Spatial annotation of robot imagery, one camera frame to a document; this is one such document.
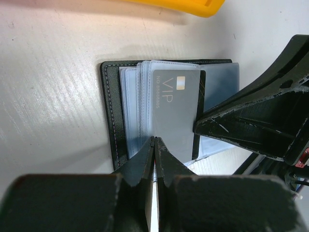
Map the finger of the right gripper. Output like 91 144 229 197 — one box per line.
203 34 309 116
194 87 309 164

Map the black leather card holder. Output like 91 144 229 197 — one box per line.
100 59 239 169

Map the black VIP card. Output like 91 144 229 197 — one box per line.
150 69 206 163

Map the yellow plastic bin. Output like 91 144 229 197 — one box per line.
131 0 225 18

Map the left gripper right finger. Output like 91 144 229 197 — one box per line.
154 137 308 232

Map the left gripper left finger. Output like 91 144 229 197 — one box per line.
0 137 155 232

